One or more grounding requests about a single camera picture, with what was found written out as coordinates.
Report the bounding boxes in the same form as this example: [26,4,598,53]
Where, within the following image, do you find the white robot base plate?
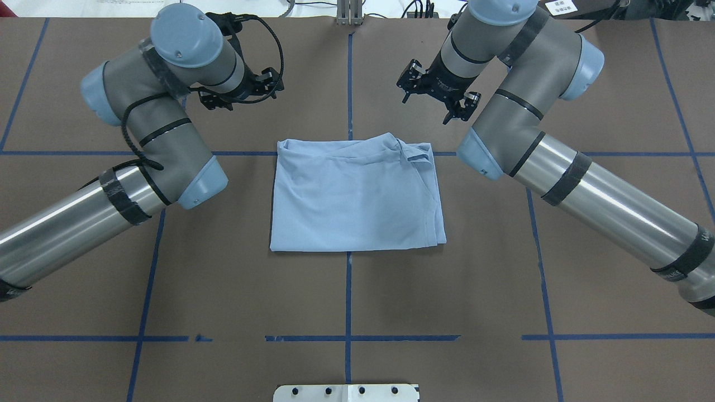
[273,384,421,401]

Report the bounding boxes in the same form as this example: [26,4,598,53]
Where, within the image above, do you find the light blue t-shirt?
[270,132,447,252]

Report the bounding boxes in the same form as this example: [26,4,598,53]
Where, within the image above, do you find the brown paper table cover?
[2,17,713,401]

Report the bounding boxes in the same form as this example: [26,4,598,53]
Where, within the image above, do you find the left camera cable black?
[190,14,284,105]

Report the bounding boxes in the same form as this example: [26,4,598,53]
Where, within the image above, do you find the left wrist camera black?
[205,12,244,57]

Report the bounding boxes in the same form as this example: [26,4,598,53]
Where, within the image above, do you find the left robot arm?
[1,3,284,302]

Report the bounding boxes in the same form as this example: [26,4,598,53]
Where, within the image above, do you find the grey metal post bracket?
[335,0,364,26]

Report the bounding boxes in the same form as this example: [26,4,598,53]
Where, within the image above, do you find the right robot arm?
[396,1,713,315]

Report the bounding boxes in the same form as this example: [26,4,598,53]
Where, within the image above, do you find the black box with label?
[538,1,632,21]

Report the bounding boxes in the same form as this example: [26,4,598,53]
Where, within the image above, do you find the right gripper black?
[396,56,481,125]

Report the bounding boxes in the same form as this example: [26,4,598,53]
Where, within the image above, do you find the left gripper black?
[198,66,284,111]

